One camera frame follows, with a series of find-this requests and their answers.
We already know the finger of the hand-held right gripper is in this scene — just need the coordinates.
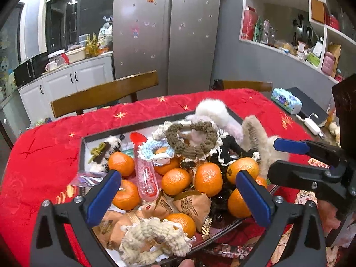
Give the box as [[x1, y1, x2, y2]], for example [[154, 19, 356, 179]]
[[274, 138, 344, 170], [267, 160, 347, 192]]

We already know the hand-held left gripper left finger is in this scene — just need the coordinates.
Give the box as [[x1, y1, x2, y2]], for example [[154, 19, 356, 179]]
[[30, 169, 122, 267]]

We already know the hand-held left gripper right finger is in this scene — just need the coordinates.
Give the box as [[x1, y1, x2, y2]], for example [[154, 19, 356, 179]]
[[236, 170, 326, 267]]

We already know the black rectangular tray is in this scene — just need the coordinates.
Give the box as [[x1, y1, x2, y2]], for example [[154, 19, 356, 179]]
[[79, 106, 276, 267]]

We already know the brown knitted scrunchie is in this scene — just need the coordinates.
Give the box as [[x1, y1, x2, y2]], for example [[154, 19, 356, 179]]
[[165, 121, 218, 162]]

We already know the person's right hand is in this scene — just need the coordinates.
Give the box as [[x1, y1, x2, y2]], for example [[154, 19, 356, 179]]
[[318, 199, 338, 232]]

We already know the clear bag of yellow food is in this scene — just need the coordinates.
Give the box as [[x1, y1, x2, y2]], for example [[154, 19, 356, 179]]
[[328, 121, 341, 145]]

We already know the clear plastic packet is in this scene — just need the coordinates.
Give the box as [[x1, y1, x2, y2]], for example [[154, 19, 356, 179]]
[[67, 171, 109, 188]]

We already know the black hair claw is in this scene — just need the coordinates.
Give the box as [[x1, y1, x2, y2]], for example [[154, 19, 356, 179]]
[[208, 192, 237, 229]]

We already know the black notebook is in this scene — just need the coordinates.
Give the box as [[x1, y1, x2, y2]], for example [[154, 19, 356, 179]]
[[285, 87, 330, 128]]

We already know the beige fluffy hair clip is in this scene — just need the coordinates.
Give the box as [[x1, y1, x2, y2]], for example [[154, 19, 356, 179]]
[[241, 115, 290, 176]]

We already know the blue tissue pack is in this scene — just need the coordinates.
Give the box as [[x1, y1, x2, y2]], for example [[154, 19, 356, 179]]
[[271, 88, 303, 114]]

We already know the pink transparent comb case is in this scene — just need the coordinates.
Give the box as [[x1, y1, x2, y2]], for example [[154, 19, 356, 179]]
[[130, 132, 161, 202]]

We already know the cream knitted scrunchie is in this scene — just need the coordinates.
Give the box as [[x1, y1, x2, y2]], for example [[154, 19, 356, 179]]
[[119, 217, 192, 265]]

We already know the black lace scrunchie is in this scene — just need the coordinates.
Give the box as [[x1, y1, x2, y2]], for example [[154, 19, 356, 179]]
[[208, 133, 262, 167]]

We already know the white black plush hair clip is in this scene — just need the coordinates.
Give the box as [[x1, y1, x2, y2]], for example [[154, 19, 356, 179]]
[[105, 135, 125, 150]]

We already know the pink container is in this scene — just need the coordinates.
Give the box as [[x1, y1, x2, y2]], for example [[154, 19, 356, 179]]
[[321, 51, 336, 77]]

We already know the blue white knitted scrunchie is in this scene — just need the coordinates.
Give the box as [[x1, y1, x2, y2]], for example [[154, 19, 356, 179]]
[[138, 140, 181, 170]]

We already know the green tissue box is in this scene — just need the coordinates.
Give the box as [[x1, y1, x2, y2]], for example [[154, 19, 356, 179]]
[[306, 52, 320, 67]]

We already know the wooden chair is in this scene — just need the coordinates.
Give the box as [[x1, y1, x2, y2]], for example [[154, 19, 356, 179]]
[[213, 79, 273, 92], [50, 70, 159, 119]]

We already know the white fluffy pompom scrunchie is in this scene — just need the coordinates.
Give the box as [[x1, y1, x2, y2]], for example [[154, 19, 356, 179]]
[[185, 100, 245, 145]]

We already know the red pot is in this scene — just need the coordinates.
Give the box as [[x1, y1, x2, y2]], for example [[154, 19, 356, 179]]
[[325, 14, 340, 31]]

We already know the wooden chair back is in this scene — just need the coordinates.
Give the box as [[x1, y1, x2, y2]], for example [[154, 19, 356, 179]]
[[50, 70, 159, 119]]

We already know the brown box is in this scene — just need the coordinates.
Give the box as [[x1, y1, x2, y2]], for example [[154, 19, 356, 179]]
[[311, 0, 326, 24]]

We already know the green packet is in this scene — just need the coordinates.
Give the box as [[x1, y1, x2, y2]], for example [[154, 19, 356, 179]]
[[253, 17, 265, 42]]

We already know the white kitchen cabinet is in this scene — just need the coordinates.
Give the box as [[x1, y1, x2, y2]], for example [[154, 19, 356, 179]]
[[18, 51, 115, 123]]

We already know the red carton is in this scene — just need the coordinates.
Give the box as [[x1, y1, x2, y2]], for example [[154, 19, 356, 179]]
[[241, 6, 259, 41]]

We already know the white plastic basin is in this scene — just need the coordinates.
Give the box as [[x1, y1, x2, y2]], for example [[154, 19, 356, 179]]
[[65, 47, 87, 63]]

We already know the black microwave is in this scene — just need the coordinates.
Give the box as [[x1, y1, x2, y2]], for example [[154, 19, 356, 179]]
[[13, 51, 51, 88]]

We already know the white plastic bag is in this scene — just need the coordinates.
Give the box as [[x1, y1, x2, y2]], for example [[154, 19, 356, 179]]
[[97, 22, 113, 49]]

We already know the silver double-door refrigerator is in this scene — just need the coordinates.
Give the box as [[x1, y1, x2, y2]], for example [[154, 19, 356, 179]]
[[112, 0, 221, 95]]

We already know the glass sliding door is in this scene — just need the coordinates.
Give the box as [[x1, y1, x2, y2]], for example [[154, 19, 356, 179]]
[[0, 3, 28, 151]]

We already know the dark kitchen window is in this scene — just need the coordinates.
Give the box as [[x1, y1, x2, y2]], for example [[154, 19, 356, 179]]
[[45, 0, 115, 53]]

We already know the white charger with cable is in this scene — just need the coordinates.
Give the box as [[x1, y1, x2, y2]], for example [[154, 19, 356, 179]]
[[295, 113, 323, 135]]

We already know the green hair tie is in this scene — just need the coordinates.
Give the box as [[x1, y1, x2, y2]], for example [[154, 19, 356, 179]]
[[88, 142, 112, 164]]

